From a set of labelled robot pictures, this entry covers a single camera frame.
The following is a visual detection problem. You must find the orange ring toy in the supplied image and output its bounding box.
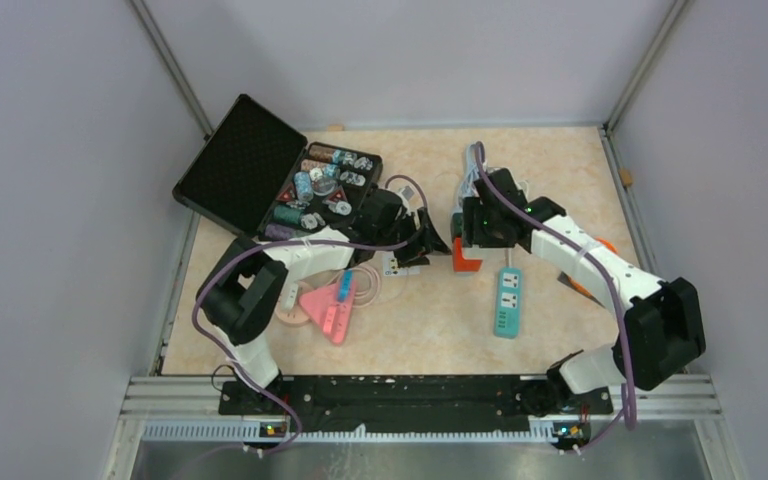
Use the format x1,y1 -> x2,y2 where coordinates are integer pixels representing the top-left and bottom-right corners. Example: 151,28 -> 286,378
566,237 -> 618,296

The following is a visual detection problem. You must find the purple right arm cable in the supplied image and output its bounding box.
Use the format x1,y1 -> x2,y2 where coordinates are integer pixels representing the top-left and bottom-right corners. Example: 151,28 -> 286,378
471,140 -> 640,452

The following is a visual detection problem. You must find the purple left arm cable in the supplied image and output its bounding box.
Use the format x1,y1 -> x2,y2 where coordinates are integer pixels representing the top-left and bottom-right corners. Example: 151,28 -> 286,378
190,174 -> 429,455

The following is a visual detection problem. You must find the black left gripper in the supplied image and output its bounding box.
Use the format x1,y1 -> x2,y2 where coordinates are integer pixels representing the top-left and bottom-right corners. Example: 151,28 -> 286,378
374,207 -> 450,267

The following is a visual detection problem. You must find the black poker chip case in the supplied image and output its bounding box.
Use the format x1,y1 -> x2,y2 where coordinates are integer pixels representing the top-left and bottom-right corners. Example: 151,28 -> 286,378
172,94 -> 383,239

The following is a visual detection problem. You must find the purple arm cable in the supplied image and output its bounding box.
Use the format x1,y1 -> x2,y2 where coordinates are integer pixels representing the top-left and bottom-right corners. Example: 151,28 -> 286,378
471,140 -> 640,452
190,174 -> 429,455

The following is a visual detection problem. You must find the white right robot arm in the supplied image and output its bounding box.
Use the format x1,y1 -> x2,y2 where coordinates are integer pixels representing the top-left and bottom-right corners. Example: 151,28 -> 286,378
463,168 -> 706,416

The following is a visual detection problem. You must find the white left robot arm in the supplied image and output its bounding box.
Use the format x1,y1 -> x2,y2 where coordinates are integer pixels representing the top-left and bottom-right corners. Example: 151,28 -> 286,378
192,189 -> 451,414

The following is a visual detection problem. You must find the light blue coiled cable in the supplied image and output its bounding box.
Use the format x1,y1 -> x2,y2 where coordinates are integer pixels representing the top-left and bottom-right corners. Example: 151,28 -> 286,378
453,142 -> 489,200

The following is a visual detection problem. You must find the blue small block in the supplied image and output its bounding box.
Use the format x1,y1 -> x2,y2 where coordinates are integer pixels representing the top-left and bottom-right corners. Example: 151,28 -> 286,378
336,270 -> 354,303

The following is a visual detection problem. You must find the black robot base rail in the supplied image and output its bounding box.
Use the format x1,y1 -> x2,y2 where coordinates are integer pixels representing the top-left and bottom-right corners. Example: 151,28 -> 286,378
218,375 -> 614,433

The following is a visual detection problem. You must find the pink triangular power strip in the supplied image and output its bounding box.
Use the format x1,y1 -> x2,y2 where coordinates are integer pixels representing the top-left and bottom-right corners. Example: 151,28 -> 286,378
299,276 -> 356,346

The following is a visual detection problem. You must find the teal power strip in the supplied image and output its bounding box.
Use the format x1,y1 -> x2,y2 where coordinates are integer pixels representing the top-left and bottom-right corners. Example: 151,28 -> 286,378
493,267 -> 523,339

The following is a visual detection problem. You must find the red cube socket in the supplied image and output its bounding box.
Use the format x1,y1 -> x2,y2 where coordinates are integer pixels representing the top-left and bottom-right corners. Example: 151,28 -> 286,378
451,237 -> 483,275

